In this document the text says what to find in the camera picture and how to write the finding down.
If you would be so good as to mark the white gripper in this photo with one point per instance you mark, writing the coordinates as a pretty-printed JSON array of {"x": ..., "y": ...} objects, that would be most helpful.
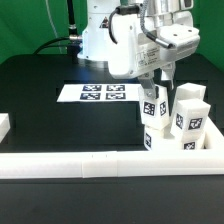
[{"x": 134, "y": 54}]

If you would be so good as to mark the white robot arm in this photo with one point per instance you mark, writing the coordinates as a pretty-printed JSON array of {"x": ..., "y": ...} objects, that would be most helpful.
[{"x": 99, "y": 30}]

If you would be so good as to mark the white marker sheet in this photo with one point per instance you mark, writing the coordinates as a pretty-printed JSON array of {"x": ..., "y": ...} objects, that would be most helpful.
[{"x": 98, "y": 93}]

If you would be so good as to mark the white U-shaped fence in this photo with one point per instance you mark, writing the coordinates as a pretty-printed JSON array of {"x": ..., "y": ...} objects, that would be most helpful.
[{"x": 209, "y": 160}]

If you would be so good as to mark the white fence piece left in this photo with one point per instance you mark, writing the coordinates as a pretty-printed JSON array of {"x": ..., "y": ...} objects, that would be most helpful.
[{"x": 4, "y": 125}]

